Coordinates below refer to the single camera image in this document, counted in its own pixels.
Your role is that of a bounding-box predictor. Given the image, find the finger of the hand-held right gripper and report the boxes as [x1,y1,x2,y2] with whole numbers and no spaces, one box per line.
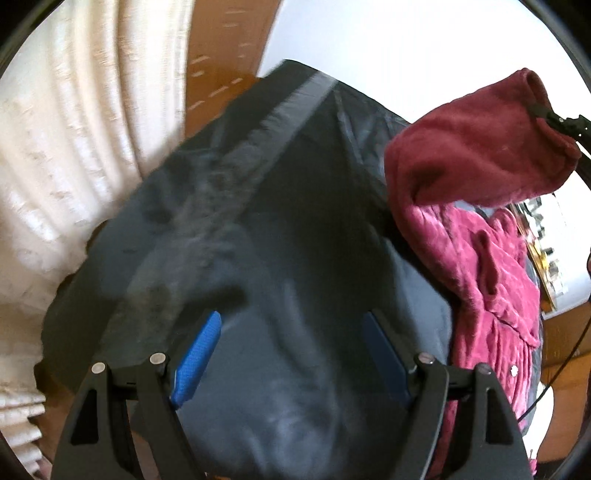
[529,102,591,171]

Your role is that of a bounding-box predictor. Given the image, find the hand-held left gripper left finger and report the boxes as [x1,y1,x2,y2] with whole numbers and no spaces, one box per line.
[51,310,223,480]

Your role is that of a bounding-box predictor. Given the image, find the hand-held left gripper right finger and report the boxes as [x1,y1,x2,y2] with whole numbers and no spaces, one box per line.
[361,310,532,480]

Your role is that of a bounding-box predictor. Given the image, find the pink fleece pajama top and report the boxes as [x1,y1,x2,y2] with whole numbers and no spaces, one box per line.
[384,68,583,476]

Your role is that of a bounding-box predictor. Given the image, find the cluttered wooden shelf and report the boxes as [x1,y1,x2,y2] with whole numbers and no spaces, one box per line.
[517,196,568,315]

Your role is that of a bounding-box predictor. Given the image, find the dark grey blanket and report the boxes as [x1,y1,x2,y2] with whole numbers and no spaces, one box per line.
[34,59,543,480]

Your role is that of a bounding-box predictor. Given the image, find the cream curtain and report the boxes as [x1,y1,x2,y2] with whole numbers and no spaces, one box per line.
[0,0,195,476]

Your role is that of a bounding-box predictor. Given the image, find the wooden door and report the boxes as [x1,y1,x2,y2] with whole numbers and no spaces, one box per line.
[182,0,287,139]

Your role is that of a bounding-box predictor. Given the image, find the black cable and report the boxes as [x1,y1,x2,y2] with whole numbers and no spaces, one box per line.
[519,318,591,421]

